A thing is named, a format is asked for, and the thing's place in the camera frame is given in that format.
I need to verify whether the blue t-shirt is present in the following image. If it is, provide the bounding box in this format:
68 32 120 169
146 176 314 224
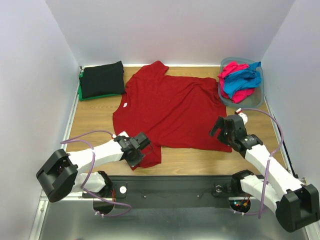
223 61 262 98

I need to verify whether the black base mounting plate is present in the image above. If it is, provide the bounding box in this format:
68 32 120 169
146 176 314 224
110 175 246 209

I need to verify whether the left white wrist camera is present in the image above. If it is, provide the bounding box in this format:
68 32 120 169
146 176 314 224
112 131 129 140

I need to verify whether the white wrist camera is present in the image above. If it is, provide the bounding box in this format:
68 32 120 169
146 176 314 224
112 131 129 140
234 108 248 125

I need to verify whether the aluminium frame rail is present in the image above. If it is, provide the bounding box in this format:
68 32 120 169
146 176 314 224
29 91 79 240

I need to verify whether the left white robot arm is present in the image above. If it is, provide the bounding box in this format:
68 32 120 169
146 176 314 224
36 131 151 203

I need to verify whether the folded black t-shirt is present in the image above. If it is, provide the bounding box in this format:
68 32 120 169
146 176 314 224
80 61 125 98

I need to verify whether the red t-shirt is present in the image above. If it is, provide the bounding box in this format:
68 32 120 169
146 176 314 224
112 61 232 168

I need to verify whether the folded green t-shirt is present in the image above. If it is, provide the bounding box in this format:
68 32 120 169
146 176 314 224
77 70 121 102

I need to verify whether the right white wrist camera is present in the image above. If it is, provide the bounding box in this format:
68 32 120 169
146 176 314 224
234 108 248 125

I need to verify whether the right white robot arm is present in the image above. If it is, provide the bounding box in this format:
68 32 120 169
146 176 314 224
209 111 320 233

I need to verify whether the pink t-shirt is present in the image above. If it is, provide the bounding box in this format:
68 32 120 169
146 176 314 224
218 61 255 104

